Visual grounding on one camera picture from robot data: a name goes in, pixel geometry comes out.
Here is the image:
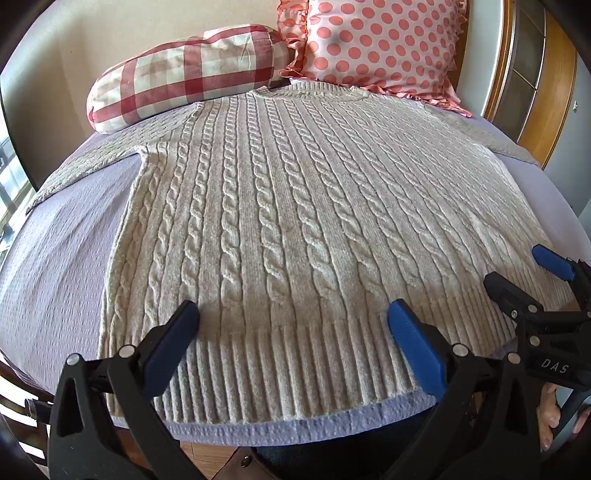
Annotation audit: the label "brown shoe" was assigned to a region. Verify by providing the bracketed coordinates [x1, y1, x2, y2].
[221, 449, 260, 480]

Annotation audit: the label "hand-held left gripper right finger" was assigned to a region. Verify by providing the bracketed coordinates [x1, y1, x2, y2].
[386, 298, 544, 480]

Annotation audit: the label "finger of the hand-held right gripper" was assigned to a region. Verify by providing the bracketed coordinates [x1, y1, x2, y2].
[483, 272, 546, 325]
[531, 244, 591, 301]

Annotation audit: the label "pink polka dot pillow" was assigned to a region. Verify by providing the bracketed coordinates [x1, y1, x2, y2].
[276, 0, 474, 120]

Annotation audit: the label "person's right hand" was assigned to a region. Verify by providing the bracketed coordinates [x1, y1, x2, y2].
[538, 383, 591, 452]

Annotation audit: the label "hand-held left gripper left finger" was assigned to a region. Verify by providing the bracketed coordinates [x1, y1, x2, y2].
[48, 299, 206, 480]

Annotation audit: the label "red plaid bolster pillow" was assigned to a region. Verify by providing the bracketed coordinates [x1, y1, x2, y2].
[87, 25, 298, 136]

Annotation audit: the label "person's dark pants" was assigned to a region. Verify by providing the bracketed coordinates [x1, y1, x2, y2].
[252, 406, 437, 480]

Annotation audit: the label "wooden door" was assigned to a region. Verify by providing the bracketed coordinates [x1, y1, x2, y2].
[480, 0, 579, 171]

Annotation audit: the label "lavender bed sheet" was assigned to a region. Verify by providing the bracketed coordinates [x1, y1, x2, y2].
[0, 111, 591, 448]

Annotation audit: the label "window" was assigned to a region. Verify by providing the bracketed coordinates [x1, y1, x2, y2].
[0, 121, 37, 245]

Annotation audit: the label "cream cable knit sweater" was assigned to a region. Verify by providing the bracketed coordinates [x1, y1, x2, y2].
[27, 83, 579, 424]

